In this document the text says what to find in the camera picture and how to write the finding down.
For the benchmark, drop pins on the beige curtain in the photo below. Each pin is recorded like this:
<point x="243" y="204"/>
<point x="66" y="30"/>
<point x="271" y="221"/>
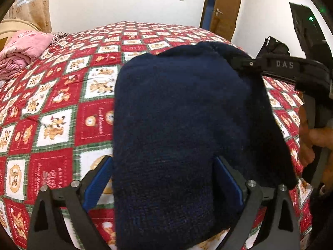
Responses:
<point x="33" y="5"/>

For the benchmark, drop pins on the red printed bedspread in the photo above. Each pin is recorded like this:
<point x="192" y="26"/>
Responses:
<point x="65" y="104"/>

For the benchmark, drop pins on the person's right hand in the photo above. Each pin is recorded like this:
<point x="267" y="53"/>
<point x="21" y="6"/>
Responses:
<point x="316" y="136"/>

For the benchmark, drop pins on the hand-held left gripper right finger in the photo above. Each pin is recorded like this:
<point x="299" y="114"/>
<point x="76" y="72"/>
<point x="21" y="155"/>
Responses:
<point x="229" y="179"/>

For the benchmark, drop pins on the pink blanket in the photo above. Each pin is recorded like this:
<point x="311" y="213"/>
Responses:
<point x="23" y="49"/>

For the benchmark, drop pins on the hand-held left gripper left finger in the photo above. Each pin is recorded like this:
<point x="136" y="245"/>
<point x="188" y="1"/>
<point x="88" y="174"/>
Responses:
<point x="100" y="182"/>

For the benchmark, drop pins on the navy knit sweater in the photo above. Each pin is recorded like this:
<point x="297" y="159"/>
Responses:
<point x="169" y="122"/>

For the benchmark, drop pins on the black bag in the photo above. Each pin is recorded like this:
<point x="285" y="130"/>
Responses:
<point x="273" y="47"/>

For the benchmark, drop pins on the person's dark clothing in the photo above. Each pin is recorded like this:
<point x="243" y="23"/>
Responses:
<point x="321" y="218"/>

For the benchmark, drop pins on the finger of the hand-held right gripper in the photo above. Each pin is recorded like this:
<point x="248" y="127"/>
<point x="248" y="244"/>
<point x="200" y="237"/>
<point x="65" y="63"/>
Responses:
<point x="247" y="63"/>

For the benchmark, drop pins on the cream wooden headboard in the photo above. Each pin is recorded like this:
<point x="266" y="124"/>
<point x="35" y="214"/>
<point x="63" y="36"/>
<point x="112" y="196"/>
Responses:
<point x="15" y="26"/>

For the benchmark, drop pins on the striped cloth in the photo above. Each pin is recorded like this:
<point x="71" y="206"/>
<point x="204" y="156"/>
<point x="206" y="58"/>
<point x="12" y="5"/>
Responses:
<point x="59" y="37"/>

